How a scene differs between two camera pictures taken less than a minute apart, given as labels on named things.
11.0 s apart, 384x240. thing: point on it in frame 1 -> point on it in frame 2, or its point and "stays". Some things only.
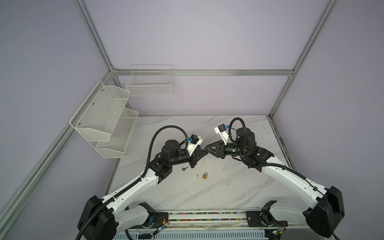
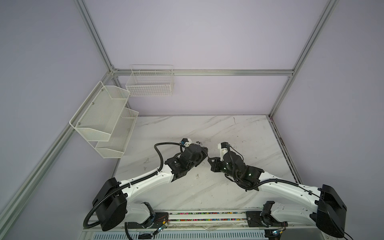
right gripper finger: (216, 148) -> (217, 165)
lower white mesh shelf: (115, 147) stays
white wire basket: (151, 80) stays
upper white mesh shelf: (95, 120) stays
